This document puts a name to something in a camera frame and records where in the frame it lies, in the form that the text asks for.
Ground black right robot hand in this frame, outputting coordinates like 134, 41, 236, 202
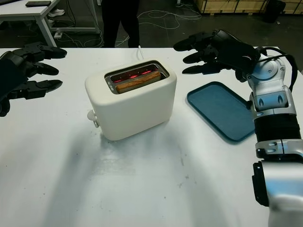
173, 29, 260, 76

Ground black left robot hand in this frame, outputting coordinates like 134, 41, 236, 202
0, 42, 67, 118

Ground browned toast slice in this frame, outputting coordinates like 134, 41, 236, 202
116, 72, 161, 93

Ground person in light top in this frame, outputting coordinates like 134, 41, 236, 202
101, 0, 140, 48

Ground cream white two-slot toaster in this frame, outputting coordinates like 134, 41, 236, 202
84, 60, 178, 142

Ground stacked wooden crates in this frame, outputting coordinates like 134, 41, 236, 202
200, 0, 303, 15

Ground black waste bin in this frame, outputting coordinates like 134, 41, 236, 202
262, 0, 286, 24

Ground white office desk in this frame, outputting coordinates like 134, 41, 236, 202
0, 0, 100, 48

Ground blue rectangular plastic tray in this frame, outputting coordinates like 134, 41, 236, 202
186, 81, 258, 144

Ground black phone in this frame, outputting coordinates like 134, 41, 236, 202
25, 1, 52, 7

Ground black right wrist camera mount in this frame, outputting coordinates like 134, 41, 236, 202
235, 70, 249, 83

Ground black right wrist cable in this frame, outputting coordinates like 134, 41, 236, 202
255, 46, 299, 93

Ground white floor cable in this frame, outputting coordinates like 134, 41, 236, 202
115, 10, 202, 48

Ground white toaster power cable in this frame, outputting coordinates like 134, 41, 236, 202
136, 45, 144, 63

